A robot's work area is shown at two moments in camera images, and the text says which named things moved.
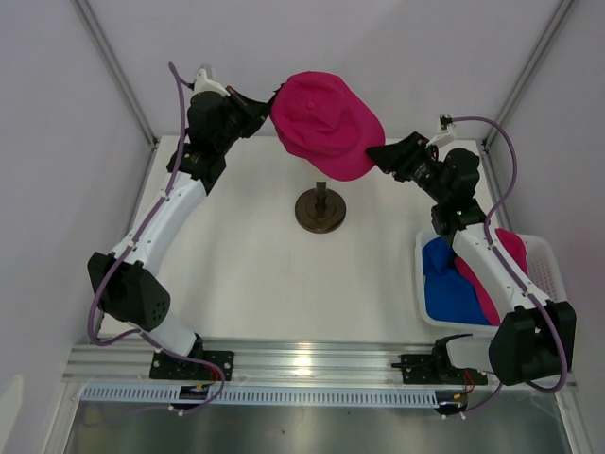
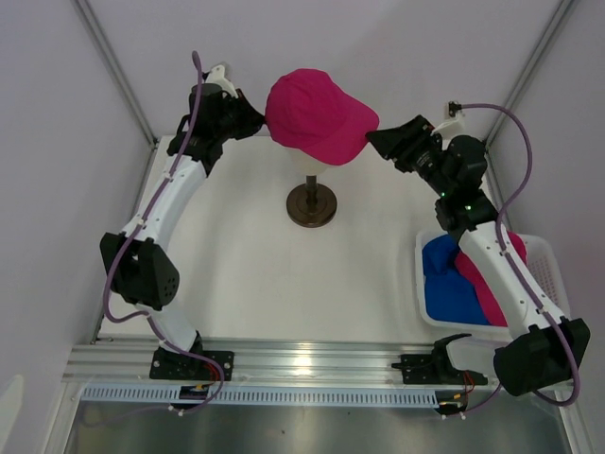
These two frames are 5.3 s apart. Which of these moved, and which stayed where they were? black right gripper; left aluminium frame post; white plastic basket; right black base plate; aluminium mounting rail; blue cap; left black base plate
Moved: black right gripper
Stayed: right black base plate; left black base plate; left aluminium frame post; aluminium mounting rail; white plastic basket; blue cap
